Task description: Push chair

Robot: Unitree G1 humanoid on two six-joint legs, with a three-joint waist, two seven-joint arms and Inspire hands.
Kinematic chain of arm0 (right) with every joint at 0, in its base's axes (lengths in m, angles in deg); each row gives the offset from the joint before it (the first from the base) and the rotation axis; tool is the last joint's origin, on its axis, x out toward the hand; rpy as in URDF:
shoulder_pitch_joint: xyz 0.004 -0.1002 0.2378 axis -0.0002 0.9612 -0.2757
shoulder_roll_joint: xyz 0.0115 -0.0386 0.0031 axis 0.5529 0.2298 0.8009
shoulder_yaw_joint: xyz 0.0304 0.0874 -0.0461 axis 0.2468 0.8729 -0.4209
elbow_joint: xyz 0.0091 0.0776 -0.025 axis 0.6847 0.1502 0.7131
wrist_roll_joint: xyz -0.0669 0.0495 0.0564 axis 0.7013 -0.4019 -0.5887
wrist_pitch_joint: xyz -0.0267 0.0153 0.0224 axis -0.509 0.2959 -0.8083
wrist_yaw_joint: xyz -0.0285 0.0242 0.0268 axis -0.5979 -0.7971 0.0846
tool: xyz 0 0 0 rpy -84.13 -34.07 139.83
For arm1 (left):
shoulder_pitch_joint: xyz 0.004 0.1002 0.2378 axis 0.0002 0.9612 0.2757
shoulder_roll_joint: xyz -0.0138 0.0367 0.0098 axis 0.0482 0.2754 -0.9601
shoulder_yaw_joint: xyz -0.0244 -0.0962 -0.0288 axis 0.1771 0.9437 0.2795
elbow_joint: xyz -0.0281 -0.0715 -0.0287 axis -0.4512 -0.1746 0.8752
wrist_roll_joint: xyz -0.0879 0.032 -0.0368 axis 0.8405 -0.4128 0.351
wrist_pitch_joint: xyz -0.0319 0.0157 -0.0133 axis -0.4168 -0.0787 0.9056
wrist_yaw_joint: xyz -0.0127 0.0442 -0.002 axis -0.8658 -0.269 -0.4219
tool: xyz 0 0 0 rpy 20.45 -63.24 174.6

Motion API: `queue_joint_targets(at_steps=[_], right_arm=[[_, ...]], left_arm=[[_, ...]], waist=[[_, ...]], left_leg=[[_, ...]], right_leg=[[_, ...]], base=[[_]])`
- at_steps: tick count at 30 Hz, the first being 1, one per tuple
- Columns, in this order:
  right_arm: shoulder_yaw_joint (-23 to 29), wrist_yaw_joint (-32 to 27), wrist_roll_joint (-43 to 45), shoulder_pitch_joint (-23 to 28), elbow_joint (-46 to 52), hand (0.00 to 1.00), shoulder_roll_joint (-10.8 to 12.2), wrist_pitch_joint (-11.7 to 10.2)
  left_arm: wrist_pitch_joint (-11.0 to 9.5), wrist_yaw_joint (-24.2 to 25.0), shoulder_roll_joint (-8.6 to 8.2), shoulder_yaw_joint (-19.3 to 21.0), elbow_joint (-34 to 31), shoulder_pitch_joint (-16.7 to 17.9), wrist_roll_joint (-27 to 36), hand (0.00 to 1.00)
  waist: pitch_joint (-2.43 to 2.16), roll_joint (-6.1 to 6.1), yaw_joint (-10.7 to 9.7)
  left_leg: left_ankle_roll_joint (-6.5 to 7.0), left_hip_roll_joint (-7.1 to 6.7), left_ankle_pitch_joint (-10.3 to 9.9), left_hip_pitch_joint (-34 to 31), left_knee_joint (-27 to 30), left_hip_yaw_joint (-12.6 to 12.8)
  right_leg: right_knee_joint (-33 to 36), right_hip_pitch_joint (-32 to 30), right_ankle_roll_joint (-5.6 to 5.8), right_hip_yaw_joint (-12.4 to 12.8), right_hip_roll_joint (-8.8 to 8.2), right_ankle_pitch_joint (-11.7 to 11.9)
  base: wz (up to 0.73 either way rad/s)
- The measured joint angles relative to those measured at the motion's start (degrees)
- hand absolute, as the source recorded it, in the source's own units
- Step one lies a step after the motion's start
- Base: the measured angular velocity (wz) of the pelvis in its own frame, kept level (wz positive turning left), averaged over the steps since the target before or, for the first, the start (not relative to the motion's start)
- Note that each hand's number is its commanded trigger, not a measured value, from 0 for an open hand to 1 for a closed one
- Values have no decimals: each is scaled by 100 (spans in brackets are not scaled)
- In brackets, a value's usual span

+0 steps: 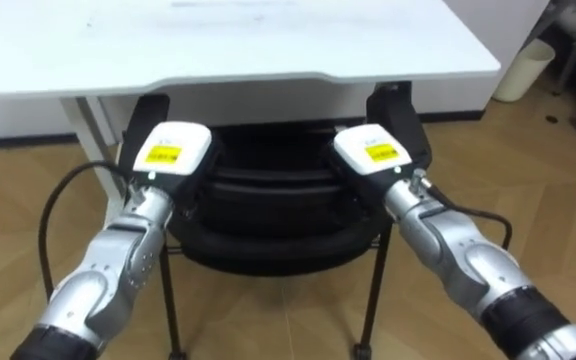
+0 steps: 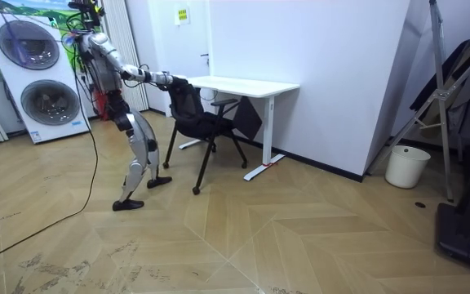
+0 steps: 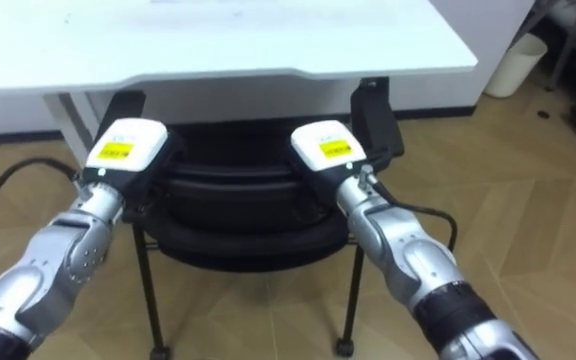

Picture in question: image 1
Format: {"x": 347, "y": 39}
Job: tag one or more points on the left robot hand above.
{"x": 170, "y": 150}

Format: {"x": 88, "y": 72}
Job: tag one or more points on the cream waste bin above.
{"x": 524, "y": 70}

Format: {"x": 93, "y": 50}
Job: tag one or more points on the white desk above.
{"x": 218, "y": 45}

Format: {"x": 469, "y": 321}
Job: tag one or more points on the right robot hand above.
{"x": 370, "y": 150}

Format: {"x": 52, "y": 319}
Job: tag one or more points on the black chair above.
{"x": 273, "y": 210}

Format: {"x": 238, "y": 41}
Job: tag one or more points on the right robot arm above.
{"x": 473, "y": 265}

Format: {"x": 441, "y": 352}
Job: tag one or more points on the grey metal rack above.
{"x": 575, "y": 45}

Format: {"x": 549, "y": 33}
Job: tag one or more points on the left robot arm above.
{"x": 105, "y": 275}

